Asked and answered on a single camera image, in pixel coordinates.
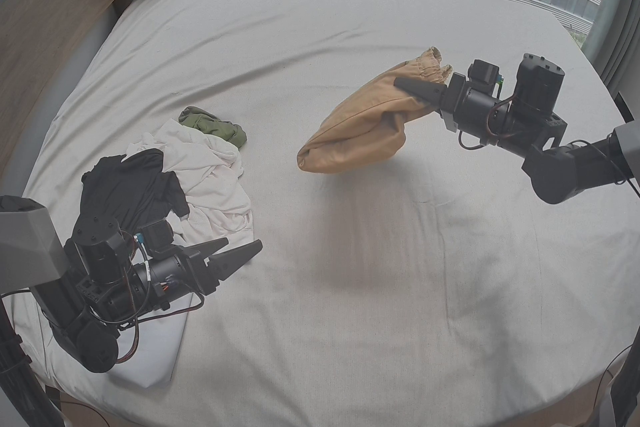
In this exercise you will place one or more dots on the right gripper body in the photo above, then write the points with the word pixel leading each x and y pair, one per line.
pixel 475 107

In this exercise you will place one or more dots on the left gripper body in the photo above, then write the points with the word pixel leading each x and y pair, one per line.
pixel 170 277

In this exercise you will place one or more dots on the bed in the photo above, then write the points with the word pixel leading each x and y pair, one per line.
pixel 380 265

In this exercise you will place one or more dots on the white garment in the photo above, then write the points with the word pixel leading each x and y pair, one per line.
pixel 220 200

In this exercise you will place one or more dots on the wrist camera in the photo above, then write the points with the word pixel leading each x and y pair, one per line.
pixel 484 74
pixel 157 237

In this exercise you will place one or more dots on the grey-green curtain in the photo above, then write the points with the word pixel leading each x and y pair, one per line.
pixel 617 24

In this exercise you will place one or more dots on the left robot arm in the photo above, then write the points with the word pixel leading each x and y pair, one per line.
pixel 95 240

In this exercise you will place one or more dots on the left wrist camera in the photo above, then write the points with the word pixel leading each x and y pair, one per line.
pixel 157 237

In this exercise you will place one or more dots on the tan shorts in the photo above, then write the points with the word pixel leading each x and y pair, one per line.
pixel 350 135

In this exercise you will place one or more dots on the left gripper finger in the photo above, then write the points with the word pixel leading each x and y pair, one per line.
pixel 207 250
pixel 232 260

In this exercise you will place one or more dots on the green garment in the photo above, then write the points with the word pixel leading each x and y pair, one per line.
pixel 220 130

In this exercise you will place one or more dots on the black T-shirt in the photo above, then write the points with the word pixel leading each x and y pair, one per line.
pixel 125 190

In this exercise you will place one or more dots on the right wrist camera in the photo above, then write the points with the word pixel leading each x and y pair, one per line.
pixel 484 74

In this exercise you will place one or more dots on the pale grey garment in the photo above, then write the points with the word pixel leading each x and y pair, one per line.
pixel 155 350

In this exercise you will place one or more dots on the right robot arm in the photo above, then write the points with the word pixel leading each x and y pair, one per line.
pixel 565 170

